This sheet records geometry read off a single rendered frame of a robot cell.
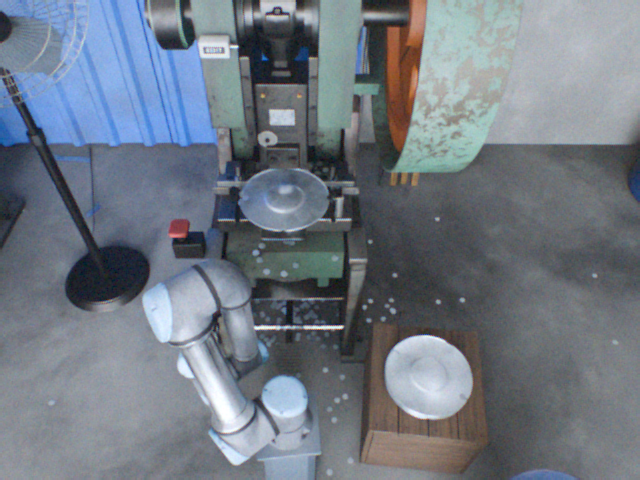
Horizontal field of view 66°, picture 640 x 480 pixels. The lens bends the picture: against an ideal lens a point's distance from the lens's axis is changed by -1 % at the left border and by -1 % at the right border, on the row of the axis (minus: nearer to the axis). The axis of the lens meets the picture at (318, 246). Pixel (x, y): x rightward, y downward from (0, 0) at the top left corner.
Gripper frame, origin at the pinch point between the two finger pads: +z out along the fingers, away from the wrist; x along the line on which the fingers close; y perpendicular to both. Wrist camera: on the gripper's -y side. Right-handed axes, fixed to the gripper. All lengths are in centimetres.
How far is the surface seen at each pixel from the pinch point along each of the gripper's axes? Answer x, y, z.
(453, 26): 58, -80, -48
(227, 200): 4.0, -29.1, 18.6
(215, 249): 0.8, -15.3, 7.3
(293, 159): 27, -46, 1
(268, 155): 20, -47, 2
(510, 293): 127, 27, 62
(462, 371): 83, 24, -7
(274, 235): 21.3, -24.2, -4.8
